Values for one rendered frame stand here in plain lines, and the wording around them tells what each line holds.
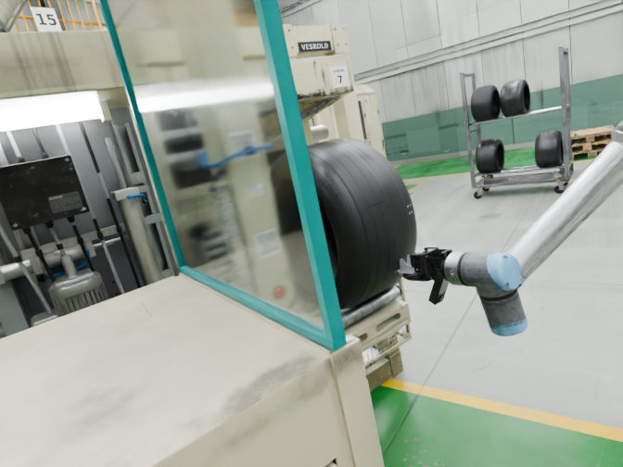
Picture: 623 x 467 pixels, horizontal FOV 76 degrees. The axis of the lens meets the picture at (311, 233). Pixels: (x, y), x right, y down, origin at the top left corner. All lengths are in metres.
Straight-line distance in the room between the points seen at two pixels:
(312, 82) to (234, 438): 1.40
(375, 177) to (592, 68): 11.15
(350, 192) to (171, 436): 0.87
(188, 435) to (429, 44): 12.77
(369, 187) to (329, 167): 0.13
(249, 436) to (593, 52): 12.04
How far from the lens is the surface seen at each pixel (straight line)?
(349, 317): 1.32
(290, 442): 0.46
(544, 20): 12.35
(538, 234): 1.21
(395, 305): 1.46
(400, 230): 1.24
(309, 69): 1.64
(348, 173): 1.18
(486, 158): 6.66
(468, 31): 12.68
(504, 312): 1.10
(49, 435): 0.52
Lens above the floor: 1.50
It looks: 14 degrees down
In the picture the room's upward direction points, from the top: 12 degrees counter-clockwise
